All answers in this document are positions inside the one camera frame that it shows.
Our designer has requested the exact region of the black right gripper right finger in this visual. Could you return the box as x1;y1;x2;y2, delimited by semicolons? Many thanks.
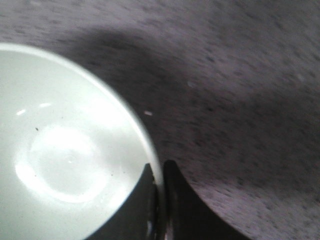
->
163;160;249;240

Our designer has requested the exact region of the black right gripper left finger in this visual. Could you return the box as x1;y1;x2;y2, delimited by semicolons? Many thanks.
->
88;163;159;240

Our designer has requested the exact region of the light green bowl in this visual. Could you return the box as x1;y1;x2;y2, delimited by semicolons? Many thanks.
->
0;42;167;240

